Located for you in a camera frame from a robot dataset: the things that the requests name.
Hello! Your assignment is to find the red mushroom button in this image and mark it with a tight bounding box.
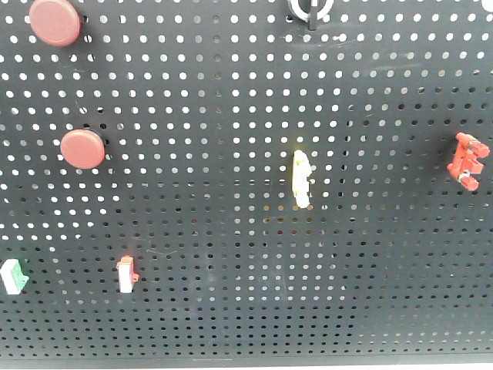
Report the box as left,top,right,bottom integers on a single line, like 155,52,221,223
29,0,81,47
60,129,106,169

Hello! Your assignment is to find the black silver rotary selector switch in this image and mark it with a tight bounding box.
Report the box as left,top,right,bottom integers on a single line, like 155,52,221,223
287,0,334,31

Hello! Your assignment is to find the black perforated pegboard panel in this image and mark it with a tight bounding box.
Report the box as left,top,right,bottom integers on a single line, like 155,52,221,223
1,1,492,368

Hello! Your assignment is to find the yellow toggle switch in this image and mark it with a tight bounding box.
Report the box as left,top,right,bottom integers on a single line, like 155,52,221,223
291,150,312,209

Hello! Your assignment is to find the white red rocker switch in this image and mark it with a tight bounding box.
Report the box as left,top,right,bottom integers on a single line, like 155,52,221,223
116,255,140,294

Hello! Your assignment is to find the red toggle switch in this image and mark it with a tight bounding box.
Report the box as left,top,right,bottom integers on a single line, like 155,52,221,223
447,132,491,191

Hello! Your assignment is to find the white green rocker switch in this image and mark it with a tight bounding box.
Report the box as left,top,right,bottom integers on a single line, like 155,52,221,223
1,259,29,295

